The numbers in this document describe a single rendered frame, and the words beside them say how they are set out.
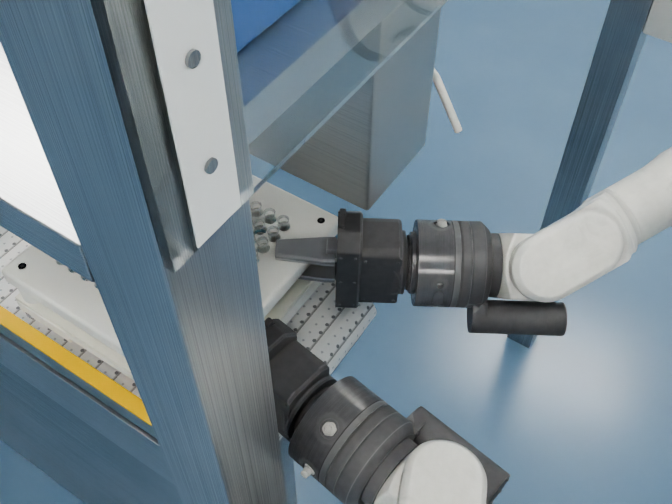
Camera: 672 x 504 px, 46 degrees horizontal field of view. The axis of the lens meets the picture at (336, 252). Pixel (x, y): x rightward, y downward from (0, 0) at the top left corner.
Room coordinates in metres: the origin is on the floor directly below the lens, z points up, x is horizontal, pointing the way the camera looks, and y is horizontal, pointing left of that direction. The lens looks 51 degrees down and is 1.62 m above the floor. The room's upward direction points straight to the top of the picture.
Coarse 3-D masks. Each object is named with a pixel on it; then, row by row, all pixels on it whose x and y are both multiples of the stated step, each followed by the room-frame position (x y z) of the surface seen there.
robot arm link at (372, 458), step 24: (384, 408) 0.31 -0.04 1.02; (360, 432) 0.29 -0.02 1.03; (384, 432) 0.29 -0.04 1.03; (408, 432) 0.30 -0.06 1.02; (432, 432) 0.30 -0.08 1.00; (336, 456) 0.27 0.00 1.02; (360, 456) 0.27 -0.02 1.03; (384, 456) 0.27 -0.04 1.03; (480, 456) 0.28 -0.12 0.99; (336, 480) 0.26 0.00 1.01; (360, 480) 0.25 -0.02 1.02; (384, 480) 0.25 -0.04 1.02; (504, 480) 0.26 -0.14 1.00
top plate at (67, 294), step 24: (264, 192) 0.58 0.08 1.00; (288, 192) 0.58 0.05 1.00; (288, 216) 0.55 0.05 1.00; (312, 216) 0.55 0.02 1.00; (336, 216) 0.55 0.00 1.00; (24, 264) 0.48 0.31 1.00; (48, 264) 0.48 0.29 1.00; (264, 264) 0.48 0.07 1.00; (288, 264) 0.48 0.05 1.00; (24, 288) 0.46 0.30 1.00; (48, 288) 0.45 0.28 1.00; (72, 288) 0.45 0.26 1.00; (96, 288) 0.45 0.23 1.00; (264, 288) 0.45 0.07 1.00; (288, 288) 0.46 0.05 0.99; (72, 312) 0.43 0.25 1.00; (96, 312) 0.43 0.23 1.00; (264, 312) 0.43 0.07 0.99; (96, 336) 0.40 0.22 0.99
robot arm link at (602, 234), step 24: (600, 192) 0.54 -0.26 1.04; (576, 216) 0.49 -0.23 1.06; (600, 216) 0.49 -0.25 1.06; (624, 216) 0.50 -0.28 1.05; (528, 240) 0.48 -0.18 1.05; (552, 240) 0.47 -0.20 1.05; (576, 240) 0.47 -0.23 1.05; (600, 240) 0.47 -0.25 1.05; (624, 240) 0.48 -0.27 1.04; (528, 264) 0.46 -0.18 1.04; (552, 264) 0.46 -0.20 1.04; (576, 264) 0.46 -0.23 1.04; (600, 264) 0.46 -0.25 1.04; (528, 288) 0.44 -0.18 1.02; (552, 288) 0.44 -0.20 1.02; (576, 288) 0.44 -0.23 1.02
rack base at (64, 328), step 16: (304, 288) 0.49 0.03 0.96; (32, 304) 0.47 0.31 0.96; (288, 304) 0.47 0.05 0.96; (48, 320) 0.45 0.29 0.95; (64, 320) 0.45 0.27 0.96; (288, 320) 0.46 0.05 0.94; (64, 336) 0.44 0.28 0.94; (80, 336) 0.43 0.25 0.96; (96, 352) 0.41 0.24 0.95; (112, 352) 0.41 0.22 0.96; (128, 368) 0.39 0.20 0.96
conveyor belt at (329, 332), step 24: (0, 240) 0.61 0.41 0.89; (0, 264) 0.57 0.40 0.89; (0, 288) 0.54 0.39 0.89; (24, 312) 0.51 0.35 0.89; (312, 312) 0.51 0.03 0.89; (336, 312) 0.51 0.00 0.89; (360, 312) 0.51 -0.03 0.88; (48, 336) 0.47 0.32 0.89; (312, 336) 0.47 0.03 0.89; (336, 336) 0.48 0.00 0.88; (96, 360) 0.44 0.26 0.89; (336, 360) 0.45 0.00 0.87; (120, 384) 0.41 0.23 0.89
